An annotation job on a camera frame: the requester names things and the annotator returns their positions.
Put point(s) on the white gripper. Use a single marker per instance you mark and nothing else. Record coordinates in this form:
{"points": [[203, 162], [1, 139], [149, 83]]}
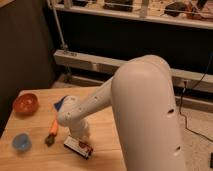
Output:
{"points": [[80, 131]]}

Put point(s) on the black whiteboard eraser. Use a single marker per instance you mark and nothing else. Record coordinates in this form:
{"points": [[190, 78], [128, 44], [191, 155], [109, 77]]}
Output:
{"points": [[78, 146]]}

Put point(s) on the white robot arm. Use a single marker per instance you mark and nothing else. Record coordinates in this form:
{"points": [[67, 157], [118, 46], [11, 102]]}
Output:
{"points": [[142, 98]]}

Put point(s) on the blue sponge block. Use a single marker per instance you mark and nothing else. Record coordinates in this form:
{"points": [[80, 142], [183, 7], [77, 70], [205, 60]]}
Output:
{"points": [[58, 104]]}

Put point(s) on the orange bowl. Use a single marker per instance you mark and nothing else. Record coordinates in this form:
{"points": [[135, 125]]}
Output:
{"points": [[26, 104]]}

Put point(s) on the small blue cup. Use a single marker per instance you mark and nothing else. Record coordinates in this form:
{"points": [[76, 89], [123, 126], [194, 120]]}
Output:
{"points": [[21, 142]]}

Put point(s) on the metal pole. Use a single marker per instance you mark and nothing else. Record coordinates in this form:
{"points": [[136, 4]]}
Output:
{"points": [[63, 44]]}

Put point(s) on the white shelf ledge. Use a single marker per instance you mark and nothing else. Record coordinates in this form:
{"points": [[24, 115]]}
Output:
{"points": [[132, 16]]}

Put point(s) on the orange handled brush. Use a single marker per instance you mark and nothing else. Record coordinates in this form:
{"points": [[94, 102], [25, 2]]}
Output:
{"points": [[50, 139]]}

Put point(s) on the white baseboard rail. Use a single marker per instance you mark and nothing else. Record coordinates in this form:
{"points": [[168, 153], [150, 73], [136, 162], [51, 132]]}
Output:
{"points": [[109, 66]]}

